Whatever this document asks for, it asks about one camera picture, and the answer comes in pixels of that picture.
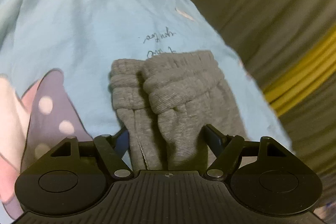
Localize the light blue printed bed sheet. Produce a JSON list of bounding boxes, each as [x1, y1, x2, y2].
[[0, 0, 294, 216]]

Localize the yellow curtain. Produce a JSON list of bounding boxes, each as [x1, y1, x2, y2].
[[262, 34, 336, 117]]

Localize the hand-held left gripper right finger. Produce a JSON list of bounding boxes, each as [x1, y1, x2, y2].
[[203, 124, 288, 179]]

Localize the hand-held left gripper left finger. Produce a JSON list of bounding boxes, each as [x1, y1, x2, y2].
[[50, 127, 134, 179]]

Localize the grey pants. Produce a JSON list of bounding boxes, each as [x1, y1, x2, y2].
[[109, 49, 250, 170]]

